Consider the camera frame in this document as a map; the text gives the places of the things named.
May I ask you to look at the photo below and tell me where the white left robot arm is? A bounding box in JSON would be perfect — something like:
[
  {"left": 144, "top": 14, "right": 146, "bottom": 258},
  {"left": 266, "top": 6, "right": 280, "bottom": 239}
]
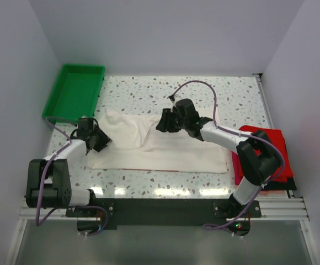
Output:
[{"left": 25, "top": 118, "right": 111, "bottom": 216}]

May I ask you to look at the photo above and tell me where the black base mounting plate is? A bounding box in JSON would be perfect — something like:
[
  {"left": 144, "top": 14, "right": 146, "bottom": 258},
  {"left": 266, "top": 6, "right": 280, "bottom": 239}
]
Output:
[{"left": 66, "top": 198, "right": 262, "bottom": 236}]

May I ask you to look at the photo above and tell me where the pink folded t shirt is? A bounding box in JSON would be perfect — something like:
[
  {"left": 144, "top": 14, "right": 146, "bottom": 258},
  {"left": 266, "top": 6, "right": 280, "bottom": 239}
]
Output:
[{"left": 231, "top": 152, "right": 243, "bottom": 185}]

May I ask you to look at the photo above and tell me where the green plastic tray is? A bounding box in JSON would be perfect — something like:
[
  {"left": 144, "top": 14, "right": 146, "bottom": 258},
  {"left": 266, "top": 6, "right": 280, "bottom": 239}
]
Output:
[{"left": 42, "top": 63, "right": 105, "bottom": 123}]

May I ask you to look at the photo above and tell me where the red folded t shirt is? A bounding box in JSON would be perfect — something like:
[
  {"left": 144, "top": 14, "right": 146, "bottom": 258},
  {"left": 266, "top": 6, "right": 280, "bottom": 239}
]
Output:
[{"left": 239, "top": 125, "right": 294, "bottom": 182}]

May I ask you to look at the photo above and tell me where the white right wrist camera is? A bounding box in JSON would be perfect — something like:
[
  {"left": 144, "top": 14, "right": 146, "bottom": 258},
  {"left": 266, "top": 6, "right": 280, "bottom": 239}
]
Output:
[{"left": 168, "top": 94, "right": 181, "bottom": 104}]

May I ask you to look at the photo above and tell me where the aluminium frame rail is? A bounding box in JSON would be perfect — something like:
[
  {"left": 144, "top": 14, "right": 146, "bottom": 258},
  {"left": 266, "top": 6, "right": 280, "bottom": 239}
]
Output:
[{"left": 18, "top": 197, "right": 310, "bottom": 221}]

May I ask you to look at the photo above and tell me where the white printed t shirt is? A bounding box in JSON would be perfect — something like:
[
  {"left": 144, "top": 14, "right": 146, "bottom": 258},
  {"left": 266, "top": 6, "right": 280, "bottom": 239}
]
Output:
[{"left": 87, "top": 110, "right": 227, "bottom": 174}]

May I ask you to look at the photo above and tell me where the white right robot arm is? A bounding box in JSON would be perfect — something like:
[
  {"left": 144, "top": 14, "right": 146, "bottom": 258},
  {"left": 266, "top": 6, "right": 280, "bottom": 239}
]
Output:
[{"left": 156, "top": 96, "right": 285, "bottom": 217}]

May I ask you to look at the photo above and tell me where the black folded t shirt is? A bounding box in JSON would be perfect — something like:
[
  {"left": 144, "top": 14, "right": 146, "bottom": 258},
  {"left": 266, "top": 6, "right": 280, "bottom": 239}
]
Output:
[{"left": 263, "top": 178, "right": 297, "bottom": 191}]

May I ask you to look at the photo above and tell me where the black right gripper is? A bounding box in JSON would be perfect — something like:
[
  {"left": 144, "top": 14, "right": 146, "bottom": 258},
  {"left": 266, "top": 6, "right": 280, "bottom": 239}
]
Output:
[{"left": 156, "top": 109, "right": 188, "bottom": 133}]

